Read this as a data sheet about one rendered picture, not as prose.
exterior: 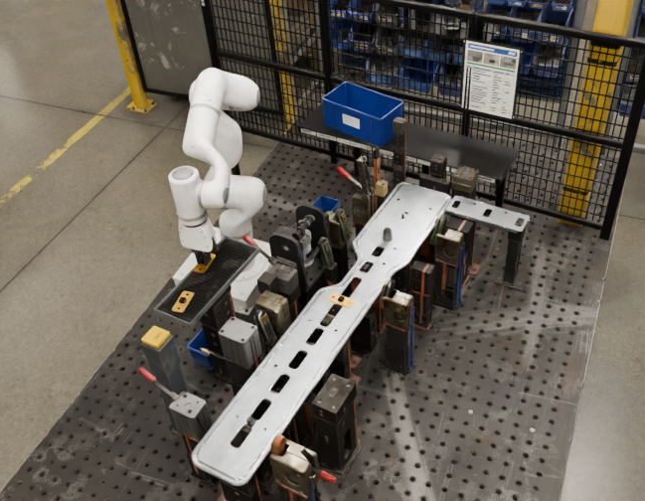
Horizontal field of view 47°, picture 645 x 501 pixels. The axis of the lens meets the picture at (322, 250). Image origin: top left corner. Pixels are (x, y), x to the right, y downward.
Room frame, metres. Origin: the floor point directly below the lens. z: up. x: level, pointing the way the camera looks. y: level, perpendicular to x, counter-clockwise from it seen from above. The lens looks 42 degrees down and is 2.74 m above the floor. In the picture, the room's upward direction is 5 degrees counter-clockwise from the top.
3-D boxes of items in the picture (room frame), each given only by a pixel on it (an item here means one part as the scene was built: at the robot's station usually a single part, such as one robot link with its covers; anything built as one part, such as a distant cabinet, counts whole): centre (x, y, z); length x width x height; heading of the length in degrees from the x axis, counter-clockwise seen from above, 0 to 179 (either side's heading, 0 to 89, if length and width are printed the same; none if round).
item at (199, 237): (1.67, 0.36, 1.35); 0.10 x 0.07 x 0.11; 66
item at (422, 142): (2.52, -0.38, 1.02); 0.90 x 0.22 x 0.03; 57
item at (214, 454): (1.64, -0.04, 1.00); 1.38 x 0.22 x 0.02; 147
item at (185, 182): (1.67, 0.36, 1.49); 0.09 x 0.08 x 0.13; 77
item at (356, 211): (2.14, -0.17, 0.88); 0.07 x 0.06 x 0.35; 57
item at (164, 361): (1.44, 0.50, 0.92); 0.08 x 0.08 x 0.44; 57
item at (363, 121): (2.63, -0.22, 1.10); 0.30 x 0.17 x 0.13; 47
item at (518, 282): (1.97, -0.71, 0.84); 0.11 x 0.06 x 0.29; 57
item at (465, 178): (2.21, -0.56, 0.88); 0.08 x 0.08 x 0.36; 57
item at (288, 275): (1.75, 0.13, 0.89); 0.13 x 0.11 x 0.38; 57
